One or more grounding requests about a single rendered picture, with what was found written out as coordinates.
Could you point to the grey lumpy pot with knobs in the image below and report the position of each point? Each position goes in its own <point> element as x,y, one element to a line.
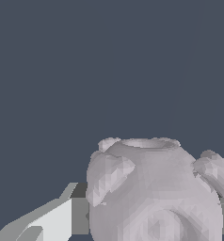
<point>157,188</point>

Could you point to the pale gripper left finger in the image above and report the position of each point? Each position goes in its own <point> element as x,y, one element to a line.
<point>57,216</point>

